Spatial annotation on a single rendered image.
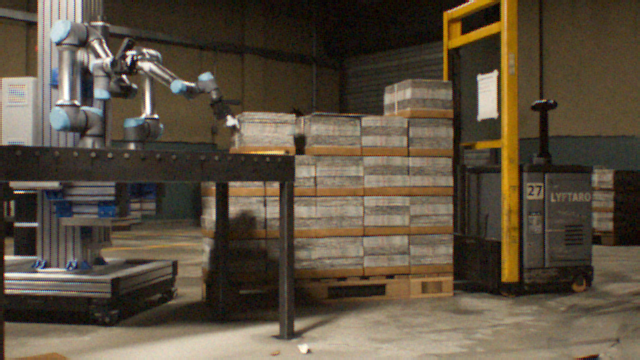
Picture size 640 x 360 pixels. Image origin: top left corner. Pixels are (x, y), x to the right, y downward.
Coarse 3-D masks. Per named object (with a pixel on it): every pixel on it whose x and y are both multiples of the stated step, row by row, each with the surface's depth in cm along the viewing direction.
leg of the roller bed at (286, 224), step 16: (288, 192) 310; (288, 208) 310; (288, 224) 310; (288, 240) 310; (288, 256) 310; (288, 272) 310; (288, 288) 310; (288, 304) 310; (288, 320) 310; (288, 336) 310
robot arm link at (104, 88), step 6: (96, 78) 325; (102, 78) 325; (108, 78) 327; (96, 84) 325; (102, 84) 325; (108, 84) 327; (114, 84) 330; (96, 90) 325; (102, 90) 325; (108, 90) 327; (114, 90) 330; (120, 90) 332; (96, 96) 325; (102, 96) 325; (108, 96) 327; (114, 96) 332
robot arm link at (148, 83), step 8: (152, 56) 412; (160, 56) 419; (160, 64) 420; (144, 72) 412; (144, 80) 412; (152, 80) 414; (144, 88) 412; (152, 88) 413; (144, 96) 412; (152, 96) 413; (144, 104) 412; (152, 104) 413; (144, 112) 412; (152, 112) 413; (152, 120) 411; (152, 128) 410; (160, 128) 416; (152, 136) 411; (160, 136) 417
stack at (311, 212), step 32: (320, 160) 401; (352, 160) 407; (384, 160) 414; (256, 224) 388; (320, 224) 400; (352, 224) 406; (384, 224) 413; (256, 256) 388; (320, 256) 399; (352, 256) 406; (384, 256) 413; (256, 288) 388; (320, 288) 400
